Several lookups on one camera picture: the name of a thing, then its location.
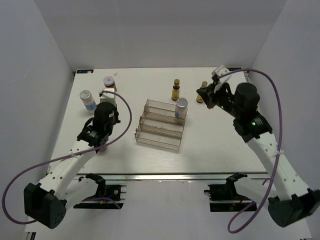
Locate brown jar white red lid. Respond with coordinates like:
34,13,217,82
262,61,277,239
103,76,117,92

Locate blue label corner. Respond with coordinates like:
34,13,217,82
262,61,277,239
226,66,242,72
76,69,94,74

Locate yellow-label oil bottle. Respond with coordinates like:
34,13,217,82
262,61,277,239
171,79,180,101
196,81,208,104

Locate white blue jar silver lid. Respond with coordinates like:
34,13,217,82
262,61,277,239
79,90,97,111

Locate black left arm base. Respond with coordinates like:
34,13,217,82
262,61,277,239
73,173,127,210

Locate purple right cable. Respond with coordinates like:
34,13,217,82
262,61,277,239
215,68,283,234

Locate clear three-tier organizer rack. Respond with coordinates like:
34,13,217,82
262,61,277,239
134,99,188,151

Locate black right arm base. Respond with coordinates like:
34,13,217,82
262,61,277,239
203,172,252,213

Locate blue label left corner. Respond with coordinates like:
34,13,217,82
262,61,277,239
76,69,94,74

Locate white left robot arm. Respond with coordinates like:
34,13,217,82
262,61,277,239
23,90,120,229

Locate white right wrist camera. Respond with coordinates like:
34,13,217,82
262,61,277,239
211,65,231,94

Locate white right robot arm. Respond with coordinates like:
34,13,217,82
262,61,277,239
196,82,320,228

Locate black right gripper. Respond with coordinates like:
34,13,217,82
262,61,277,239
195,80,241,118

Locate blue label right corner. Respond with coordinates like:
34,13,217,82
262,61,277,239
226,66,242,72

